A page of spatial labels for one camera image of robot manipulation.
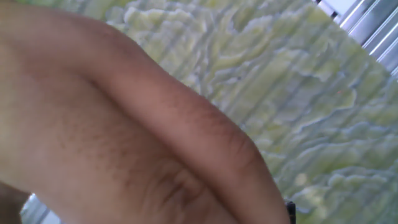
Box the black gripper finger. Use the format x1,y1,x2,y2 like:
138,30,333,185
284,200,297,224

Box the person's left hand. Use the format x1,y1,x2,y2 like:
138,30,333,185
0,0,292,224

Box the green marble pattern mat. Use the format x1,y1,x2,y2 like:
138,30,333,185
15,0,398,224

